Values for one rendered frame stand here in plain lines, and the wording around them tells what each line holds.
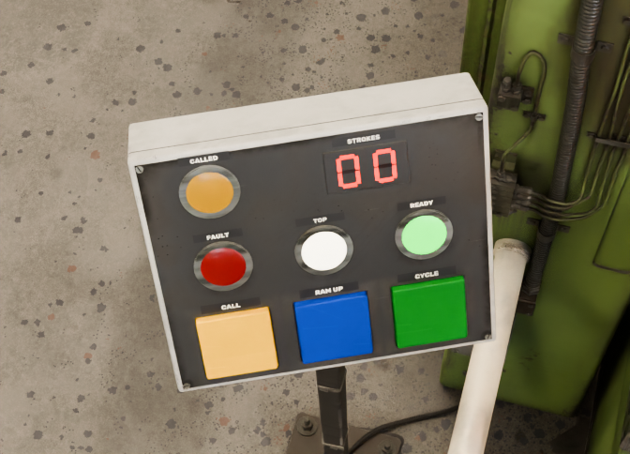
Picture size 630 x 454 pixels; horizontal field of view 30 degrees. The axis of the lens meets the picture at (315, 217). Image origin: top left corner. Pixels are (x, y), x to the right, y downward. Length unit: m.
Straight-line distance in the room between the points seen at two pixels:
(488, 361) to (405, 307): 0.41
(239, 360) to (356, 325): 0.13
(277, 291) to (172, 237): 0.12
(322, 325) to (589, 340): 0.80
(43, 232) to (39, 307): 0.17
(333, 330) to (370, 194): 0.16
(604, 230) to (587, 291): 0.19
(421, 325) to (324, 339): 0.10
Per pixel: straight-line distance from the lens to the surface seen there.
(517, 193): 1.51
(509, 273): 1.65
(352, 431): 2.22
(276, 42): 2.66
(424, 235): 1.16
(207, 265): 1.15
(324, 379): 1.67
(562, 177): 1.47
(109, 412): 2.29
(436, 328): 1.23
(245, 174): 1.11
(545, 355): 2.02
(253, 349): 1.21
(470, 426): 1.56
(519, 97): 1.35
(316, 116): 1.12
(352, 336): 1.21
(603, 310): 1.82
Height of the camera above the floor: 2.12
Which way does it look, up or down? 62 degrees down
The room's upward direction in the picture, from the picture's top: 4 degrees counter-clockwise
